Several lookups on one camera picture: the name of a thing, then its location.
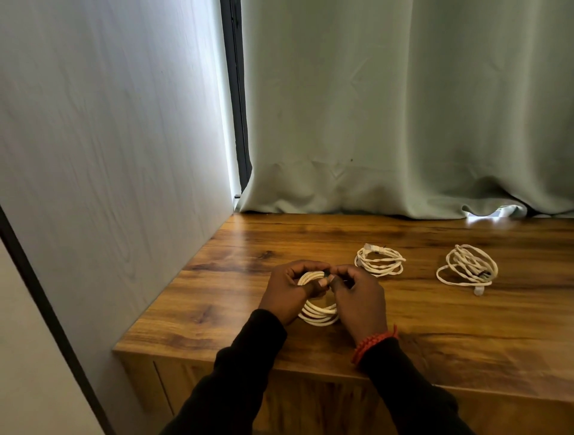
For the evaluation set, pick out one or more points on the person's left hand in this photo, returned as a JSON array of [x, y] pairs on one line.
[[284, 298]]

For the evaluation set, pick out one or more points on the person's right hand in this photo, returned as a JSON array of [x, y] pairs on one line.
[[363, 304]]

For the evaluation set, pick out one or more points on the person's left forearm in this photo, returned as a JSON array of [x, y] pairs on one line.
[[228, 385]]

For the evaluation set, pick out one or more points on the person's right forearm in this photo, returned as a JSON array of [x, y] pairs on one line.
[[412, 394]]

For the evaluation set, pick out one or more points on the wooden cabinet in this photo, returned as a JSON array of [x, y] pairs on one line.
[[471, 331]]

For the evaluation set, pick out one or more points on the white side panel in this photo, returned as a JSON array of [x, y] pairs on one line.
[[121, 170]]

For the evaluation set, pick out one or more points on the grey-green curtain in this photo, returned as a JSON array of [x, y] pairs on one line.
[[403, 98]]

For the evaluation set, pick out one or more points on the black window frame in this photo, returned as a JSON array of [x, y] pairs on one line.
[[237, 98]]

